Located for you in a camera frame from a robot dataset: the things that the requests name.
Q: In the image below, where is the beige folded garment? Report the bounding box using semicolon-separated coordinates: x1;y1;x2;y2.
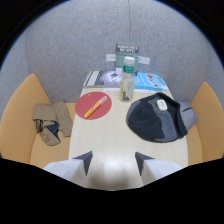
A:
32;100;74;147

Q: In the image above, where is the grey black knit hat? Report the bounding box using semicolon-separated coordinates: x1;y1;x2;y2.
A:
125;93;199;144

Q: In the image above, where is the orange bench seat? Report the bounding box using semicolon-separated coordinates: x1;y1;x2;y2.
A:
185;80;224;166
0;73;77;169

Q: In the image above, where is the orange yellow marker pen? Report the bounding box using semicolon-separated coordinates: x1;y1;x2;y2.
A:
83;95;109;119

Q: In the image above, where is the red round coaster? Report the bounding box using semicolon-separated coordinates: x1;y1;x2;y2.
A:
74;91;113;121

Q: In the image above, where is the blue cover book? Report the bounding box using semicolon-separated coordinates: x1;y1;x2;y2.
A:
134;71;170;93

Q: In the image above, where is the clear plastic bottle green label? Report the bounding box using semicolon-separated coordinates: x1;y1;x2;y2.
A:
119;55;137;104

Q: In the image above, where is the grey cover book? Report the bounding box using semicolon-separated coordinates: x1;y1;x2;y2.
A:
82;70;123;89

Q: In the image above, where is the white wall socket plate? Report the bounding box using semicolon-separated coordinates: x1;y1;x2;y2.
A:
105;53;117;63
137;55;151;65

